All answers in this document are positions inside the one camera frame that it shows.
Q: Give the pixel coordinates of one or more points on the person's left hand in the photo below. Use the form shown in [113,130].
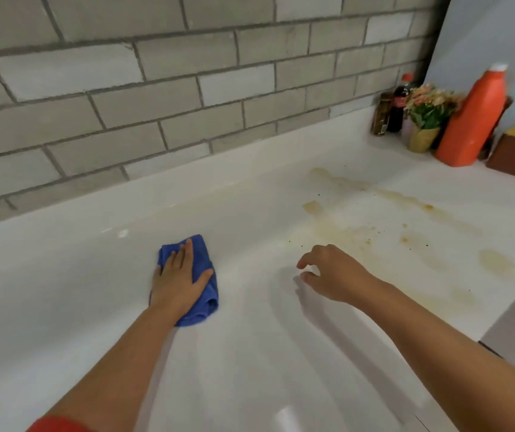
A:
[176,287]

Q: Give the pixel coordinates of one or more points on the person's right hand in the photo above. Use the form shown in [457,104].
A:
[338,274]

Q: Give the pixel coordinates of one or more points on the blue cloth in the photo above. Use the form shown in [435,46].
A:
[205,301]

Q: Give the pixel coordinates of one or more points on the brown spice jar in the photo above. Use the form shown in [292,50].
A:
[381,114]

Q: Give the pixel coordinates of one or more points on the cola bottle with red cap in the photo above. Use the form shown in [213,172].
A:
[399,103]

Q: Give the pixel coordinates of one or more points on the artificial flowers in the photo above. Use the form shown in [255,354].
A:
[428,112]

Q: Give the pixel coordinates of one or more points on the large red plastic bottle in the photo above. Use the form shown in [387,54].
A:
[471,121]

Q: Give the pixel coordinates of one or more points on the dark and yellow snack packet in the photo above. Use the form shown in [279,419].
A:
[496,130]

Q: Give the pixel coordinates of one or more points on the person's left forearm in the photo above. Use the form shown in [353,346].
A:
[109,373]

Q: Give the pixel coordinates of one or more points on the person's right forearm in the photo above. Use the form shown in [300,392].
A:
[446,355]

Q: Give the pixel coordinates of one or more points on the white countertop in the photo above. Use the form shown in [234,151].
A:
[82,265]

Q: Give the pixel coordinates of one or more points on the red sleeve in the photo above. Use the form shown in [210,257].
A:
[57,425]

